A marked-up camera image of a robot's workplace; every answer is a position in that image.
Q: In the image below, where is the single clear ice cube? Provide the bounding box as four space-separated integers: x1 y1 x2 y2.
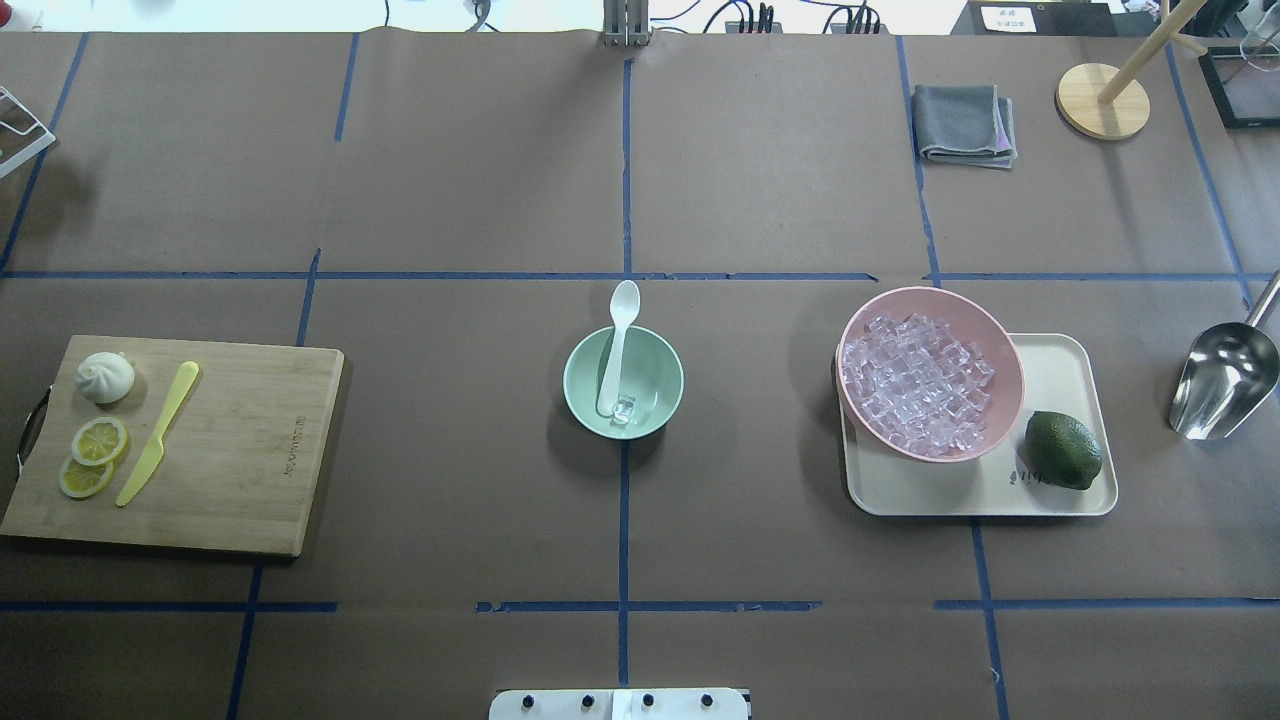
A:
611 395 636 427

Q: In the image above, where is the white plastic spoon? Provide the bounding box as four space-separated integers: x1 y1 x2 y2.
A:
596 279 641 416

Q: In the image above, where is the mint green bowl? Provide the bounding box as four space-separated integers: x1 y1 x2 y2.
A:
562 325 685 439

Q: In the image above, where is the pile of ice cubes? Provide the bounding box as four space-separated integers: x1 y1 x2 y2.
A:
837 313 995 457

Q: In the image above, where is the pink bowl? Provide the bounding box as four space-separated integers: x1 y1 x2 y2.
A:
835 286 1025 462

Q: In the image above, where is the steel ice scoop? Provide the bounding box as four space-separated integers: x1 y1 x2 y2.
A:
1167 273 1279 439

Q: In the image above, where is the grey folded cloth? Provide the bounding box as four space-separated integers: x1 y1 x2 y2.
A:
911 85 1018 170

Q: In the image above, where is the bamboo cutting board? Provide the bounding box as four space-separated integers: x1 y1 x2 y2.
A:
3 334 346 557

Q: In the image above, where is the green avocado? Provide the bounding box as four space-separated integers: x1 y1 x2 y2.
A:
1023 410 1103 491

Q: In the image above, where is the cream plastic tray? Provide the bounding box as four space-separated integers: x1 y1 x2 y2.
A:
841 333 1119 518

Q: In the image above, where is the yellow plastic knife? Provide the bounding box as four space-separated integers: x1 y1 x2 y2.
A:
115 360 201 509

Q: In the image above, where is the wooden mug tree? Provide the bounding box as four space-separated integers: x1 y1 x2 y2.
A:
1053 1 1204 141

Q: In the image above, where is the lemon slice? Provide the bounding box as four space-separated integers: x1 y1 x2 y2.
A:
58 456 115 498
70 416 129 468

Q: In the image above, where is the black glass rack tray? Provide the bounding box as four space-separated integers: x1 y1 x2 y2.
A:
1199 44 1279 129

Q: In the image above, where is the aluminium frame post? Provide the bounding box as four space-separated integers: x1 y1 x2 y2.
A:
602 0 652 47

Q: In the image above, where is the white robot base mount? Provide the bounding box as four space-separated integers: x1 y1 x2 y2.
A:
488 687 753 719

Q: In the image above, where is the black cutting board handle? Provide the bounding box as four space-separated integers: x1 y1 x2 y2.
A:
15 386 52 477

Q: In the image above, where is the white wire cup rack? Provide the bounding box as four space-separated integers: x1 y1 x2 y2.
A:
0 86 56 178

